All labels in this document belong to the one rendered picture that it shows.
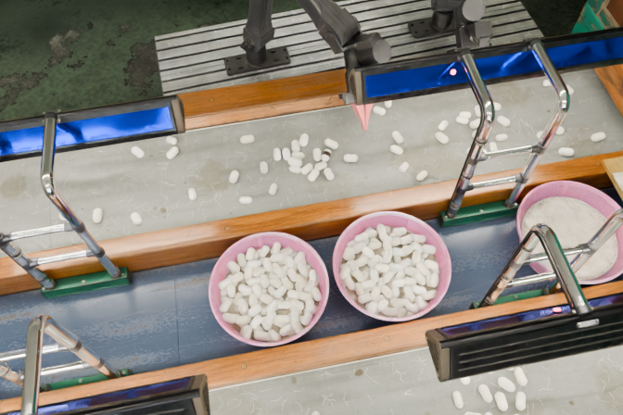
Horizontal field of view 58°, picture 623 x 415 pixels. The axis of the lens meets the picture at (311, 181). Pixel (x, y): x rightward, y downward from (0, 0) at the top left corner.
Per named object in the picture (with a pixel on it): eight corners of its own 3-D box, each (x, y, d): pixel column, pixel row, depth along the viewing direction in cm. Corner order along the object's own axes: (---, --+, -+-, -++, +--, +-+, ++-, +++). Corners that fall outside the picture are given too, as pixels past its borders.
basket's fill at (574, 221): (502, 213, 143) (508, 202, 138) (585, 198, 145) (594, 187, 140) (537, 296, 131) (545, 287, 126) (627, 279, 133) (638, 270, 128)
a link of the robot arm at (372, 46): (400, 50, 133) (375, 6, 129) (377, 70, 130) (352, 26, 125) (368, 56, 143) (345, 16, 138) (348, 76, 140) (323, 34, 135)
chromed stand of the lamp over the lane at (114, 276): (51, 229, 143) (-46, 119, 106) (130, 216, 145) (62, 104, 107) (46, 299, 133) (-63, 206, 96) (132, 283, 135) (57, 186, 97)
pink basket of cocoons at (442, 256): (311, 262, 137) (310, 245, 129) (399, 211, 144) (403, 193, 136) (374, 356, 125) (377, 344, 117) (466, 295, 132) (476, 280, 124)
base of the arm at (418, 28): (478, 7, 174) (470, -7, 177) (417, 19, 171) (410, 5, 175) (473, 27, 180) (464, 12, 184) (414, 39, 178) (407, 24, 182)
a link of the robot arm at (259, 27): (273, 43, 167) (284, -41, 137) (257, 56, 164) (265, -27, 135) (258, 30, 168) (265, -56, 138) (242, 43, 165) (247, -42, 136)
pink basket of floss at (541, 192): (487, 257, 137) (497, 239, 129) (534, 182, 148) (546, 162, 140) (591, 320, 128) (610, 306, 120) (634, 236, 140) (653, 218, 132)
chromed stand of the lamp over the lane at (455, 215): (419, 167, 152) (451, 44, 114) (489, 155, 153) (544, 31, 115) (440, 228, 142) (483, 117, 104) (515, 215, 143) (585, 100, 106)
